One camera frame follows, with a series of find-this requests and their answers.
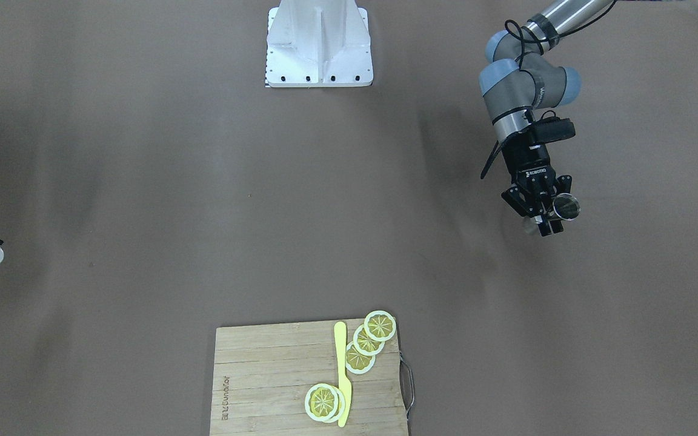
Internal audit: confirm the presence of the steel jigger measuring cup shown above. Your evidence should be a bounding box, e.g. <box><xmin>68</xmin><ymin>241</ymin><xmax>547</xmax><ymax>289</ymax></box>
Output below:
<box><xmin>522</xmin><ymin>193</ymin><xmax>581</xmax><ymax>237</ymax></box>

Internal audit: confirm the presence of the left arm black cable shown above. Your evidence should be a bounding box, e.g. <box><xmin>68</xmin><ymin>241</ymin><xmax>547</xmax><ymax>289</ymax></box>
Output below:
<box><xmin>504</xmin><ymin>19</ymin><xmax>559</xmax><ymax>67</ymax></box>

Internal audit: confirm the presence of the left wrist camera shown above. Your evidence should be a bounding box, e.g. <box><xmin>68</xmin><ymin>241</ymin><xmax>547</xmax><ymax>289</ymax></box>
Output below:
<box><xmin>529</xmin><ymin>116</ymin><xmax>576</xmax><ymax>145</ymax></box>

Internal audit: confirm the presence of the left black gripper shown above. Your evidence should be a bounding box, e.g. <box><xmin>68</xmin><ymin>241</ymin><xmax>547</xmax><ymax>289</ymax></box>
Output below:
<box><xmin>501</xmin><ymin>136</ymin><xmax>574</xmax><ymax>237</ymax></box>

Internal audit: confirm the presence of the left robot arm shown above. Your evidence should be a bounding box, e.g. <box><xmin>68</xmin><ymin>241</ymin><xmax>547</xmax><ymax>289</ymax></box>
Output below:
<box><xmin>479</xmin><ymin>1</ymin><xmax>615</xmax><ymax>237</ymax></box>

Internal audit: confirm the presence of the lemon slice top pair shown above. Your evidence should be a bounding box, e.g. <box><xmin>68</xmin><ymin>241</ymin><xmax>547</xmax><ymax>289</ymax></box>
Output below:
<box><xmin>303</xmin><ymin>383</ymin><xmax>337</xmax><ymax>423</ymax></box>

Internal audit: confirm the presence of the lemon slice middle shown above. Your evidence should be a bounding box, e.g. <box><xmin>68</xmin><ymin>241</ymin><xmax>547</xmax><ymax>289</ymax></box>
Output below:
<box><xmin>352</xmin><ymin>325</ymin><xmax>385</xmax><ymax>357</ymax></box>

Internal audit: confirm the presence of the wooden cutting board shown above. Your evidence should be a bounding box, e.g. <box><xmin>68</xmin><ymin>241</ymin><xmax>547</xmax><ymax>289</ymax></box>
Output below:
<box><xmin>210</xmin><ymin>320</ymin><xmax>410</xmax><ymax>435</ymax></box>

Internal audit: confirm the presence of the lemon slice under pair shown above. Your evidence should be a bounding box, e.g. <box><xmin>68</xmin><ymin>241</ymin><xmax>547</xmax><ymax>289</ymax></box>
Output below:
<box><xmin>325</xmin><ymin>385</ymin><xmax>347</xmax><ymax>424</ymax></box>

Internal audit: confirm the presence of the yellow plastic knife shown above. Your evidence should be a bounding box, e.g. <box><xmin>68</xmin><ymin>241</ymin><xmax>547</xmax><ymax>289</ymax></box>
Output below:
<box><xmin>333</xmin><ymin>321</ymin><xmax>353</xmax><ymax>428</ymax></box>

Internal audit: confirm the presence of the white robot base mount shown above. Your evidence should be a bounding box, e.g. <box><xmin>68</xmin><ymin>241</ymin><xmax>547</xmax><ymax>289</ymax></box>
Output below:
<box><xmin>264</xmin><ymin>1</ymin><xmax>374</xmax><ymax>88</ymax></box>

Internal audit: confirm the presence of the lemon slice inner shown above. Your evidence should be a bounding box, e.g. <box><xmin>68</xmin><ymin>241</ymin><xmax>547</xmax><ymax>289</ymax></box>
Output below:
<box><xmin>345</xmin><ymin>344</ymin><xmax>376</xmax><ymax>375</ymax></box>

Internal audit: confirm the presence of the lemon slice outer end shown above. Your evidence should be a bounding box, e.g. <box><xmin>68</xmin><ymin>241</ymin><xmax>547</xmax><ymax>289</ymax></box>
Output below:
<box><xmin>364</xmin><ymin>310</ymin><xmax>397</xmax><ymax>342</ymax></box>

